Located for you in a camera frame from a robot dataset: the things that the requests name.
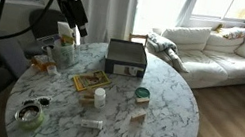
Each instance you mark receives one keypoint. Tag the wooden chair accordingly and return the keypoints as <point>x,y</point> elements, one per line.
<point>140,37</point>

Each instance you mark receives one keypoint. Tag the grey throw blanket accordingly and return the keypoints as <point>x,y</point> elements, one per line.
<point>166,50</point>

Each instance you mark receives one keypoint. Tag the dark blue cardboard box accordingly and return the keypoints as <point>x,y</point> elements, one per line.
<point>125,58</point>

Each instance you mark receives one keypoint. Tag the wooden sticks pile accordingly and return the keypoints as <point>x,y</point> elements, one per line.
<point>87,98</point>

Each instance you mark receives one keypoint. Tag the small wooden block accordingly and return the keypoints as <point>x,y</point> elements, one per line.
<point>138,115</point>

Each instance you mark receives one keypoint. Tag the white tube lying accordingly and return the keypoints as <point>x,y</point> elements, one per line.
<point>92,124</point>

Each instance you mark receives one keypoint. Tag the wooden block near lid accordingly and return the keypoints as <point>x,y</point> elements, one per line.
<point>142,100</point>

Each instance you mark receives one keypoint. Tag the yellow picture book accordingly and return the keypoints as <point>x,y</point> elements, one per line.
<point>90,80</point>

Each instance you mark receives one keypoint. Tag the translucent plastic cup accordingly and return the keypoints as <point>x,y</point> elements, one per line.
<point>64,55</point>

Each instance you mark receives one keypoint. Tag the white pill bottle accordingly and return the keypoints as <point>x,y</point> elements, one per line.
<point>99,98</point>

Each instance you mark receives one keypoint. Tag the orange snack packet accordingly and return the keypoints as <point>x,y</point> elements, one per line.
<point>42,62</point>

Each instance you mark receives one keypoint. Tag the white sofa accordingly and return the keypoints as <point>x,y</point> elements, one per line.
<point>210,58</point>

